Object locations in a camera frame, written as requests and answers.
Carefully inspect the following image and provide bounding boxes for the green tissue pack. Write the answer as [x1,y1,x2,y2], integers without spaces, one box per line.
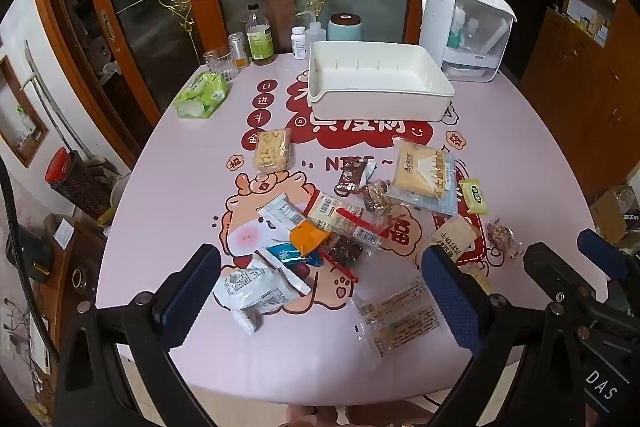
[173,71,231,118]

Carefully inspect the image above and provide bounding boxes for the clear squeeze wash bottle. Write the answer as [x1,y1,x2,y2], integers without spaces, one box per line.
[295,11,328,52]

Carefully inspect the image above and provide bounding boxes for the wooden framed picture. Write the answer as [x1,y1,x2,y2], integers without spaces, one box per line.
[0,56,51,168]

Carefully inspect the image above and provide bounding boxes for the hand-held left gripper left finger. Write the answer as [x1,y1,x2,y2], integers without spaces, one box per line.
[54,243,222,427]

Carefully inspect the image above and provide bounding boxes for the blue snack packet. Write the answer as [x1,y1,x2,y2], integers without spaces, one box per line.
[266,243,326,270]

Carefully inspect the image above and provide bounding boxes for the cardboard box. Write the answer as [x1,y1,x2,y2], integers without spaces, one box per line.
[590,184,640,248]

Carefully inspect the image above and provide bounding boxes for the large yellow cake packet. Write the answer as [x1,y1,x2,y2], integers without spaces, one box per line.
[385,136,458,217]

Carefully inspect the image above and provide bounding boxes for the white grey snack packet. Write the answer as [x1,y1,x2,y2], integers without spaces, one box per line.
[212,268,311,335]

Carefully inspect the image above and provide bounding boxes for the white storage box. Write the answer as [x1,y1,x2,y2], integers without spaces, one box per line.
[417,0,518,84]

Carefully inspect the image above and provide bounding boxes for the glass bottle with green label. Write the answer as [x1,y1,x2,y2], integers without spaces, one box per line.
[245,3,277,66]

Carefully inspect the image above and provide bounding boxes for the wooden shelf cabinet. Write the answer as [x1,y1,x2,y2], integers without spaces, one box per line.
[520,0,640,208]

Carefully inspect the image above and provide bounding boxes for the clear packet of yellow puffs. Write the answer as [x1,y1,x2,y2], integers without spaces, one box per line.
[252,128,293,172]

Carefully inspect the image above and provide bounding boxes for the white plastic tray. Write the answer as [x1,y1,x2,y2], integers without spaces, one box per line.
[306,40,456,124]

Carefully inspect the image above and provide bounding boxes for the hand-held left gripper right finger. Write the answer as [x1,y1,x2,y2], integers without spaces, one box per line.
[421,245,589,427]

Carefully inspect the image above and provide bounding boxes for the dark brown snack packet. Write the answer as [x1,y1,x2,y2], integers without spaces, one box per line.
[334,158,377,198]

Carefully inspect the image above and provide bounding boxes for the clear glass cup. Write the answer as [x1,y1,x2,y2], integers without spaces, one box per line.
[202,47,240,82]

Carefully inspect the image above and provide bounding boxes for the small green snack packet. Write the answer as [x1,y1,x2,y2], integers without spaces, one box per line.
[458,178,488,215]

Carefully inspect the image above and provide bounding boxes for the red-lidded jar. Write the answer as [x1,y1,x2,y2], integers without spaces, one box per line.
[45,148,113,220]

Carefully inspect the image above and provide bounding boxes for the teal tube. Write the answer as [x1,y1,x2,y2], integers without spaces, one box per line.
[447,4,468,50]

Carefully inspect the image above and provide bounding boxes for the white stick snack packet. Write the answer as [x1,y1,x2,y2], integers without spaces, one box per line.
[257,194,308,233]

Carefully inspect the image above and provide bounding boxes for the red-striped clear snack packet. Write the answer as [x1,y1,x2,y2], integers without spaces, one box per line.
[335,207,396,250]

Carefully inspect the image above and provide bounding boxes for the small glass jar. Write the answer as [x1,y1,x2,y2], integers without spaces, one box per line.
[228,32,251,68]

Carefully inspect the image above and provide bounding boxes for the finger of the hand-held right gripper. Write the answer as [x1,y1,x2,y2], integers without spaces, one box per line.
[576,228,628,280]
[523,242,598,308]

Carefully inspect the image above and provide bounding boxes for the teal canister with brown lid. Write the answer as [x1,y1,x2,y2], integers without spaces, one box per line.
[327,13,363,42]

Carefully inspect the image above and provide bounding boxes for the orange snack packet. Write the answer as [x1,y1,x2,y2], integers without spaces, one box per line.
[290,224,331,258]

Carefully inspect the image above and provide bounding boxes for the clear cracker packet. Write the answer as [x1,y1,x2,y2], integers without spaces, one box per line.
[350,277,448,358]

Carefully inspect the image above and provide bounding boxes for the clear-wrapped nut candy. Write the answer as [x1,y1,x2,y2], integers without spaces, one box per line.
[485,218,525,260]
[361,179,393,214]

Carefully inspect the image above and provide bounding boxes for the dark red dried-fruit packet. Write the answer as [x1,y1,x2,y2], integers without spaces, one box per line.
[322,234,368,284]

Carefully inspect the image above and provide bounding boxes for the beige barcode snack packet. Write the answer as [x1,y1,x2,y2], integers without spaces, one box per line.
[305,192,363,233]

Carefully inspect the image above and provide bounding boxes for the small clear bottle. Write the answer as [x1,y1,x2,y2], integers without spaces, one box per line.
[465,19,483,50]

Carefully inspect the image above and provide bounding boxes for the grey metal rod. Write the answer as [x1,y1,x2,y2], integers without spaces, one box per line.
[24,46,93,158]

